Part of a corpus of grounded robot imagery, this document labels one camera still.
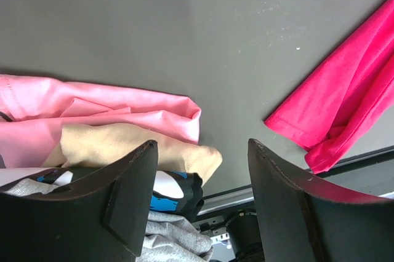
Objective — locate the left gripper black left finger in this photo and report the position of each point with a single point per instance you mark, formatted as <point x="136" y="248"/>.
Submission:
<point x="99" y="217"/>

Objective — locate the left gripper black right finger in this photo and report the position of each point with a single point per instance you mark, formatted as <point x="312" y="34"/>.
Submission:
<point x="303" y="217"/>

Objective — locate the pink red t shirt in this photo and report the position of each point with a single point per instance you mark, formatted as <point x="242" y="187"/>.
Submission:
<point x="344" y="96"/>

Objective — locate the grey folded t shirt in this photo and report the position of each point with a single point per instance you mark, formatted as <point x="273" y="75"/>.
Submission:
<point x="172" y="238"/>

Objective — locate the brown folded cloth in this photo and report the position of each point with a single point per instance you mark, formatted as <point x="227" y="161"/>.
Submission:
<point x="97" y="146"/>

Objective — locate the black blue printed t shirt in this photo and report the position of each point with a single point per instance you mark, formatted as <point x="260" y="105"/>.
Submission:
<point x="177" y="193"/>

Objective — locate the aluminium front rail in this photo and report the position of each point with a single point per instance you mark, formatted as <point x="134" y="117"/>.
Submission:
<point x="227" y="199"/>

